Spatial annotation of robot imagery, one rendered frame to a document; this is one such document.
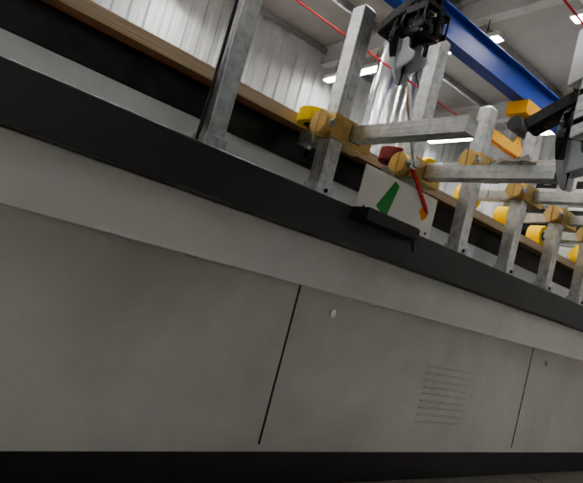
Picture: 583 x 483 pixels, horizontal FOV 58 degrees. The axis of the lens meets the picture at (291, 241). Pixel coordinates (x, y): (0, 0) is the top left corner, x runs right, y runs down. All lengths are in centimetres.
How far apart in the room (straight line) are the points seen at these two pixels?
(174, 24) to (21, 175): 832
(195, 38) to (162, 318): 817
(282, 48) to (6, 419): 930
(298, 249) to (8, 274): 52
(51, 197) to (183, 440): 65
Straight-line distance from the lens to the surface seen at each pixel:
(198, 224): 91
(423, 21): 113
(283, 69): 993
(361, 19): 116
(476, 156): 144
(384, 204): 117
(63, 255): 105
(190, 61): 111
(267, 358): 131
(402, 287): 128
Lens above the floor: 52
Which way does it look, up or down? 5 degrees up
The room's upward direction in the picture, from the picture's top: 15 degrees clockwise
